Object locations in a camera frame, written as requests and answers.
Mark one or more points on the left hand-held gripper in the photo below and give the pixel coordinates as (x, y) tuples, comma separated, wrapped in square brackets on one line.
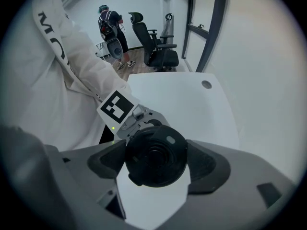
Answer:
[(117, 106)]

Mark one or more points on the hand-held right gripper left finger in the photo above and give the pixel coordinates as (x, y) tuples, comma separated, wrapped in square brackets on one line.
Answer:
[(105, 159)]

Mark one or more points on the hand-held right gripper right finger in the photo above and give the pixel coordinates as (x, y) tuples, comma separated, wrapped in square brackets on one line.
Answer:
[(206, 166)]

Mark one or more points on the person's left forearm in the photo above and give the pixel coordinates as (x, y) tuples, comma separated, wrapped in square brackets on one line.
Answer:
[(96, 75)]

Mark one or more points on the person's black trousers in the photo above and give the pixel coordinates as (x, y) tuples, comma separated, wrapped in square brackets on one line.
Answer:
[(105, 135)]

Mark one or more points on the round grey table grommet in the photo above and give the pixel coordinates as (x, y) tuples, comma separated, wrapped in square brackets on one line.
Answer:
[(206, 84)]

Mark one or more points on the person's white hoodie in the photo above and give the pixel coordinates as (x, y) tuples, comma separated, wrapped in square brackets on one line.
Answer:
[(48, 104)]

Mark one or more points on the black office chair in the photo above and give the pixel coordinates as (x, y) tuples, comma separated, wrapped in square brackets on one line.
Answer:
[(146, 39)]

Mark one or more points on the grey stand with black loop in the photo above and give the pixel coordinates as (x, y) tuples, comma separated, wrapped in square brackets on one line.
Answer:
[(168, 30)]

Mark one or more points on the small white side table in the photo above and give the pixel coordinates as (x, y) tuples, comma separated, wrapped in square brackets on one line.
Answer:
[(100, 45)]

